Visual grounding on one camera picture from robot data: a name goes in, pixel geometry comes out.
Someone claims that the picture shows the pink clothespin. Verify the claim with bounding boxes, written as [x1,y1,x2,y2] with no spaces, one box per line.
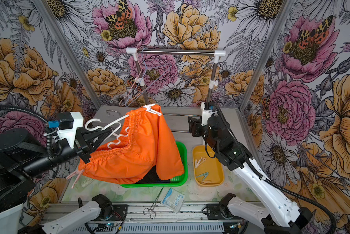
[66,170,84,189]

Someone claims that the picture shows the white clothespin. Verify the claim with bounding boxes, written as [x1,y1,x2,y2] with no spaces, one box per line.
[143,103,162,116]
[194,157,206,169]

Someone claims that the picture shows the green clothespin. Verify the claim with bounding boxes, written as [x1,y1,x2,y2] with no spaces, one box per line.
[196,172,209,181]

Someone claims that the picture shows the white hanger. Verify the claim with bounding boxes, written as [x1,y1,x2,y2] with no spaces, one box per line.
[84,104,163,147]

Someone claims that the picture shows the orange shorts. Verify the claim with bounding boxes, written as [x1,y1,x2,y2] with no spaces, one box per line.
[78,110,184,185]

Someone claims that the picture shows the black shorts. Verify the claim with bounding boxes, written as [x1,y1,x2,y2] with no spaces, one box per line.
[136,166,171,184]

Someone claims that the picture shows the pink hanger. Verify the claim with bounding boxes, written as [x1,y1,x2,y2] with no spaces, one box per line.
[119,50,150,107]

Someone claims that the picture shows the blue hanger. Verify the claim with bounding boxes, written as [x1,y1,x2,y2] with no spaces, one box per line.
[123,47,172,107]

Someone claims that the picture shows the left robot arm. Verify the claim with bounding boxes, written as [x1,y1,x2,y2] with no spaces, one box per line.
[0,127,113,234]

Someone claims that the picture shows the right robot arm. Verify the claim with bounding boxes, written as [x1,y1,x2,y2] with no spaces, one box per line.
[188,116,312,234]

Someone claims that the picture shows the silver metal case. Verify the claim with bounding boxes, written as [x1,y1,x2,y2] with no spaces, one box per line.
[94,105,137,124]

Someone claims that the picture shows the yellow plastic tray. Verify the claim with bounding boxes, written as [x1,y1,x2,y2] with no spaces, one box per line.
[193,145,224,187]

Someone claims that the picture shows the green plastic basket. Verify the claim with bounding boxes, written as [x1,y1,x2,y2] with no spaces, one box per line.
[121,141,188,188]

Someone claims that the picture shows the surgical mask packet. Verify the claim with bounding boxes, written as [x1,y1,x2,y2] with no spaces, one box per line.
[161,188,186,214]

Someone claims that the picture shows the clothes rack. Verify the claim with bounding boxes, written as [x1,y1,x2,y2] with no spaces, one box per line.
[126,47,227,118]

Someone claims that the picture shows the metal surgical scissors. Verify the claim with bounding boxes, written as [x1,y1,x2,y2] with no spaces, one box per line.
[143,187,164,219]

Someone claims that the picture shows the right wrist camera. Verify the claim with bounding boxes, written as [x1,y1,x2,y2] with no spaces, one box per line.
[200,102,217,126]

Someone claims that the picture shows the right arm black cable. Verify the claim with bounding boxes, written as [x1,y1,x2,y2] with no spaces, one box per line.
[214,105,337,234]

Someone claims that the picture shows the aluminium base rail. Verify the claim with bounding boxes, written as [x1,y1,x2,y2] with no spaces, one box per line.
[40,201,293,234]

